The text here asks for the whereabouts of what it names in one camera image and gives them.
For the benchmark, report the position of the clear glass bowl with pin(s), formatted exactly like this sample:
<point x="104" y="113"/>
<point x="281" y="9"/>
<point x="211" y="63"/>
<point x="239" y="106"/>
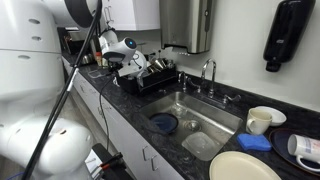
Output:
<point x="180" y="110"/>

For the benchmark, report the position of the small dark blue plate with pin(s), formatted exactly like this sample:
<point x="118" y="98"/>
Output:
<point x="164" y="123"/>

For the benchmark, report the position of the stainless steel cup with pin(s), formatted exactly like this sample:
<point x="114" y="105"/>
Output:
<point x="160" y="63"/>

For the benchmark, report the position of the chrome sink faucet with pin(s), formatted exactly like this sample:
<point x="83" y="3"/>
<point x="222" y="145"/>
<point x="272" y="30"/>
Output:
<point x="208" y="76"/>

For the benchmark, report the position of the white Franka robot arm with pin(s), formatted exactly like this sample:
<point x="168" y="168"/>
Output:
<point x="30" y="66"/>

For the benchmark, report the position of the cream round plate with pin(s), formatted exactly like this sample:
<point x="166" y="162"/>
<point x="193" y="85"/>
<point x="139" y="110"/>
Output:
<point x="241" y="166"/>

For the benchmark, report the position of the white shallow bowl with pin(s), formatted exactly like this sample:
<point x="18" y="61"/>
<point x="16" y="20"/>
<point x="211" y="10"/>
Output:
<point x="278" y="116"/>

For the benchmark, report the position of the white printed mug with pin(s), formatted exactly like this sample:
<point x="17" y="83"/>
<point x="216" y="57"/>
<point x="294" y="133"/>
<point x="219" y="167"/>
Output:
<point x="305" y="148"/>

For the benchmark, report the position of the black dish rack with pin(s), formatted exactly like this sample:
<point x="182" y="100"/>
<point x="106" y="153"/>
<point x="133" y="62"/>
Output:
<point x="156" y="80"/>

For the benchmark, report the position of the stainless steel sink basin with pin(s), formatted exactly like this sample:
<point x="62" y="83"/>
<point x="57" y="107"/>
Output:
<point x="213" y="111"/>

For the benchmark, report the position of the black tripod pole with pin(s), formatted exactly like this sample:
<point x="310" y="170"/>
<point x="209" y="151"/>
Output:
<point x="66" y="90"/>

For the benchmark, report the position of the metal kettle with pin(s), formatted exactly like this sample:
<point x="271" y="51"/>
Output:
<point x="86" y="59"/>

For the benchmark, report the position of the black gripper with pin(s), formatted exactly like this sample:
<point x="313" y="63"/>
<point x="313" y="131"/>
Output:
<point x="116" y="68"/>

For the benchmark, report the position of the red capped bottle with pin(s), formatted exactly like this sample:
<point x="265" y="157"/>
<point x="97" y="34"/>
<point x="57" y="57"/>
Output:
<point x="98" y="60"/>

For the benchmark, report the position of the stainless paper towel dispenser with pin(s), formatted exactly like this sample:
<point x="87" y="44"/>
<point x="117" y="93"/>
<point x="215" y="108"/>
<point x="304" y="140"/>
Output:
<point x="185" y="23"/>

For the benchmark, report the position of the large dark blue plate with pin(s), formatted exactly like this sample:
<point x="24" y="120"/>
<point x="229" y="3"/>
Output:
<point x="280" y="150"/>

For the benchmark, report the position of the blue sponge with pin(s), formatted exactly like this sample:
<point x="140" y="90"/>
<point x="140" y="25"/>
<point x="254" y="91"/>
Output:
<point x="254" y="142"/>

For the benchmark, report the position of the clear plastic food container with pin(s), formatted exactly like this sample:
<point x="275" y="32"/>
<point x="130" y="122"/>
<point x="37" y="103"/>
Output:
<point x="201" y="146"/>

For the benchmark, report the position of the chrome side sprayer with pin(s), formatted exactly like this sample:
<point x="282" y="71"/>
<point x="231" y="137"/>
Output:
<point x="183" y="81"/>

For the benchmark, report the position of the white base cabinet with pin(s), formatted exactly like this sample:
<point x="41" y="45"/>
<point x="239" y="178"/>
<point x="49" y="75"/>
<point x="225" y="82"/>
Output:
<point x="130" y="140"/>

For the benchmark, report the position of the cream mug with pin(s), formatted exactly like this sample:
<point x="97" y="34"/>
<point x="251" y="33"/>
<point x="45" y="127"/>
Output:
<point x="258" y="121"/>

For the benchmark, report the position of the orange black clamp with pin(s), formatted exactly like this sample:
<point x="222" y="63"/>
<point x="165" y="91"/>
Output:
<point x="111" y="161"/>

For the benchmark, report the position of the metal sink drain strainer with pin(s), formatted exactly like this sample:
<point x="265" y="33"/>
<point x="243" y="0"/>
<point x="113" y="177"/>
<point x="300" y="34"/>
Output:
<point x="192" y="125"/>

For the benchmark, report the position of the black soap dispenser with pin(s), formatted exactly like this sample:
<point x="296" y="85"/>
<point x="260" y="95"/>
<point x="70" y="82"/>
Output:
<point x="288" y="30"/>

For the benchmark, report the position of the clear plastic tray blue writing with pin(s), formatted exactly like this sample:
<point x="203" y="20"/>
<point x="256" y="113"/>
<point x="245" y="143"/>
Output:
<point x="98" y="74"/>

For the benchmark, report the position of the white wall cabinet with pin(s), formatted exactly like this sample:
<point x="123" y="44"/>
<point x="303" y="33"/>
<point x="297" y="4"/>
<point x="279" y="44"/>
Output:
<point x="133" y="15"/>

